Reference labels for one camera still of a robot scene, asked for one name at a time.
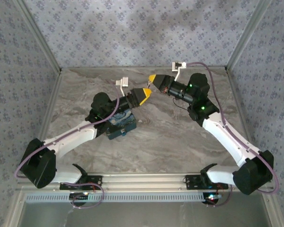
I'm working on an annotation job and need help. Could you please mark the blue starry painting box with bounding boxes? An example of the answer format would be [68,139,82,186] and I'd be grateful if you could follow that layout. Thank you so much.
[105,109,138,141]

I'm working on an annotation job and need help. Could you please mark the thin black right gripper wire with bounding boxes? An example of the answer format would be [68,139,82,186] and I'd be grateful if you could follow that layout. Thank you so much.
[172,97,190,111]

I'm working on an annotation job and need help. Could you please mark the aluminium table side rail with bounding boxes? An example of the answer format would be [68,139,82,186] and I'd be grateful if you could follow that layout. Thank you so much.
[27,70,62,174]
[225,68,261,152]

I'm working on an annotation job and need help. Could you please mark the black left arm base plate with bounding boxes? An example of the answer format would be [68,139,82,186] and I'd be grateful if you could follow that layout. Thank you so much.
[59,174,103,191]

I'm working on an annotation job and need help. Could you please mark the aluminium frame post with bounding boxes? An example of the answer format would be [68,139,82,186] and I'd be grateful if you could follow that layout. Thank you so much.
[15,0,63,74]
[224,0,273,71]

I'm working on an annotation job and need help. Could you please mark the aluminium mounting rail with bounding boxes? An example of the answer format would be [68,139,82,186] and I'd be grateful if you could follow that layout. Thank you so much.
[16,172,275,192]

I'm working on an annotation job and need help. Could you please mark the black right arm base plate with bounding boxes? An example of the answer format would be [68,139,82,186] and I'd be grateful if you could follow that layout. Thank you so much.
[185,174,229,191]

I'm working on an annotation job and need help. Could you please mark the grey slotted cable duct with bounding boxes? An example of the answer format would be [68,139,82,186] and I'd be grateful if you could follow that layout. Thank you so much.
[25,192,204,204]

